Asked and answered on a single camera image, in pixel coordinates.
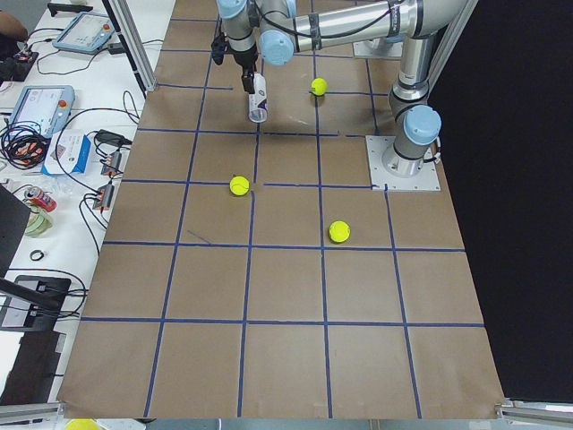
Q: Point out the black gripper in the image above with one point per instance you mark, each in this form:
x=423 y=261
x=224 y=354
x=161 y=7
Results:
x=245 y=60

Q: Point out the white blue tennis ball can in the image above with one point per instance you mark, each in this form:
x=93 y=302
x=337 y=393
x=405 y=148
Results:
x=258 y=101

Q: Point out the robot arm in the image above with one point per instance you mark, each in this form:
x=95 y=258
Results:
x=272 y=30
x=421 y=36

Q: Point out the tennis ball near base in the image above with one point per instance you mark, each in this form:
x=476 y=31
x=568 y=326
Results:
x=319 y=87

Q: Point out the tennis ball front centre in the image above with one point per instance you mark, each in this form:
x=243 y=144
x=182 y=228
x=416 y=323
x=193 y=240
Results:
x=239 y=185

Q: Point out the tennis ball far left side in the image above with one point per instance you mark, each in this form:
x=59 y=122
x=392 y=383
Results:
x=339 y=231

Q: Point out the tennis ball right foreground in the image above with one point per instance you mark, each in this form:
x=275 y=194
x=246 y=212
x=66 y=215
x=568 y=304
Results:
x=82 y=424

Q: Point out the black power adapter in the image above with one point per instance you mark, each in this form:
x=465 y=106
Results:
x=111 y=138

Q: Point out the teach pendant far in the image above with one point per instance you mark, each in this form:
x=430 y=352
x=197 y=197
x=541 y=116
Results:
x=87 y=33

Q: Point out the teach pendant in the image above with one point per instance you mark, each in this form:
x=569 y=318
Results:
x=44 y=107
x=87 y=33

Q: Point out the brown paper table mat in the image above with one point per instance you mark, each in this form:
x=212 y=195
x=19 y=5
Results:
x=207 y=304

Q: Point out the blue white box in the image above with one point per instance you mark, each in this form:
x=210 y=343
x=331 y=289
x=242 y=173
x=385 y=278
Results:
x=68 y=151

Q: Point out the teach pendant near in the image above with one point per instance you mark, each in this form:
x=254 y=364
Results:
x=44 y=107

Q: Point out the red soda can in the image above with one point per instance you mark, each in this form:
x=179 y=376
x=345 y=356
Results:
x=38 y=197

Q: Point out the green tape roll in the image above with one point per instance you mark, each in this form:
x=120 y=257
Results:
x=39 y=222

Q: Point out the aluminium frame post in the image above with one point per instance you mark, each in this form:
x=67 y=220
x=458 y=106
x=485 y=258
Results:
x=121 y=17

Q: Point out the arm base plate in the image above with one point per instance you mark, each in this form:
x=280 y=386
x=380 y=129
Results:
x=378 y=49
x=390 y=172

